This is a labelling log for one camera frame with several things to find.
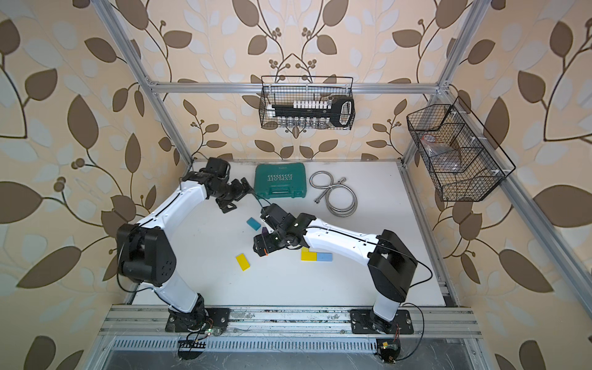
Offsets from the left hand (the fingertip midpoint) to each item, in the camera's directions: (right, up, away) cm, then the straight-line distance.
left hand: (246, 193), depth 88 cm
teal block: (+1, -14, +11) cm, 17 cm away
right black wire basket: (+74, +11, -15) cm, 76 cm away
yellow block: (-1, -27, +1) cm, 27 cm away
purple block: (+10, -11, -16) cm, 22 cm away
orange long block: (+11, -17, -18) cm, 27 cm away
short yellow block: (+24, -25, +1) cm, 35 cm away
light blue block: (+31, -24, 0) cm, 39 cm away
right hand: (+9, -17, -8) cm, 21 cm away
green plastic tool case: (+11, +5, +20) cm, 23 cm away
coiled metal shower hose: (+40, -4, +18) cm, 44 cm away
